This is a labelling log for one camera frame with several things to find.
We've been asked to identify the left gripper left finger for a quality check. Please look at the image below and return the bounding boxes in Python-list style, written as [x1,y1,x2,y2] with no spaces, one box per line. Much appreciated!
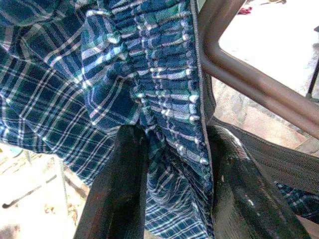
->
[74,125,151,239]

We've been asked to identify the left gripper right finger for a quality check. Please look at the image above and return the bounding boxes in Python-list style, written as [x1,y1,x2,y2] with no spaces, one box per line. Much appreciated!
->
[208,125,313,239]

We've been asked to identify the blue plaid garment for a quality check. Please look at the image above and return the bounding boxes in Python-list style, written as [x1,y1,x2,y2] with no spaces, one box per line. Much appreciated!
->
[0,0,319,239]

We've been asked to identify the brown wooden hanger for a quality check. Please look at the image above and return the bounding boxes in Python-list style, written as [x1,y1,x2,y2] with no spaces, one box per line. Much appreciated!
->
[196,0,319,140]

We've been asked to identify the black metal clothes rack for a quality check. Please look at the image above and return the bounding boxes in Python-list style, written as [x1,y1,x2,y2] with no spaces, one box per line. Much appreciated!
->
[305,42,319,100]

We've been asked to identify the black woven strap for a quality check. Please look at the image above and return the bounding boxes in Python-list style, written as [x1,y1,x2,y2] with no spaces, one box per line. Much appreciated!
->
[211,118,319,195]

